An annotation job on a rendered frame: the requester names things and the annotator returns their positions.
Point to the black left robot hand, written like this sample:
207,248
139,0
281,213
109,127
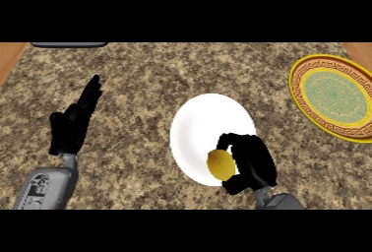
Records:
73,124

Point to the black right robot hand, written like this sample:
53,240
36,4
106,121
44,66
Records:
254,160

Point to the yellow lemon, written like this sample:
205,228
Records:
220,164

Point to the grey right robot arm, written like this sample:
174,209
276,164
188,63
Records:
276,199

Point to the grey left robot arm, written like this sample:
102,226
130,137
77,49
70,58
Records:
47,187

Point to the white plate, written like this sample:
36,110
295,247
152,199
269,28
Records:
208,131

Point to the yellow patterned plate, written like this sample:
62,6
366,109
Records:
334,96

